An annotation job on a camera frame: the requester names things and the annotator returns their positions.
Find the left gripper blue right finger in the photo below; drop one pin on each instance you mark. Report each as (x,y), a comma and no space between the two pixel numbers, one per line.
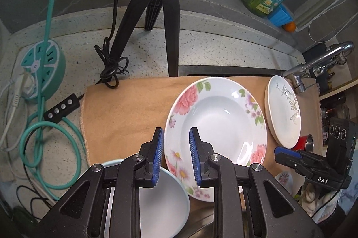
(200,152)

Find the chrome faucet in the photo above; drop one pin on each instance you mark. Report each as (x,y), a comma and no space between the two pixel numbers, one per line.
(334,55)

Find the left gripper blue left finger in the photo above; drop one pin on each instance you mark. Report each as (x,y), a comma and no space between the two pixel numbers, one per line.
(152,151)

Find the white plate red rose rim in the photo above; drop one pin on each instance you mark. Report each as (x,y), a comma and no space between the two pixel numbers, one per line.
(227,116)

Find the orange fruit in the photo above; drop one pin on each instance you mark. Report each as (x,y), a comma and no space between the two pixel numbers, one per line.
(289,27)

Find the gloved right hand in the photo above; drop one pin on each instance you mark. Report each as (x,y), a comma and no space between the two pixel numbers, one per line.
(318,203)

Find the light blue ceramic bowl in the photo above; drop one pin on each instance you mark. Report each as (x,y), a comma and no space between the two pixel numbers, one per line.
(165,208)

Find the white plate grey branch pattern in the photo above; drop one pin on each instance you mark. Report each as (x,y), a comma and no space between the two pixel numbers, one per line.
(282,112)

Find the blue ribbed cup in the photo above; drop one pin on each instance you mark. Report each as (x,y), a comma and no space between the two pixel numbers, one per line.
(280,16)

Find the black inline switch controller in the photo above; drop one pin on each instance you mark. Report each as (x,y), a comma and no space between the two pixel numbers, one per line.
(62,109)

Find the white plate pink flowers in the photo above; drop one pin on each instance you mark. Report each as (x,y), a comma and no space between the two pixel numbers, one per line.
(286,180)

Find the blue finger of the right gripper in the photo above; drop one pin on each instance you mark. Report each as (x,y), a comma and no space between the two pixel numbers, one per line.
(285,156)

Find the teal round power strip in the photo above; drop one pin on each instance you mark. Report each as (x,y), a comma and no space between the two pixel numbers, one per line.
(46,65)

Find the tan cloth mat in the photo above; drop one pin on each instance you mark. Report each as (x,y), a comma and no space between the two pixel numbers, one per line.
(115,122)

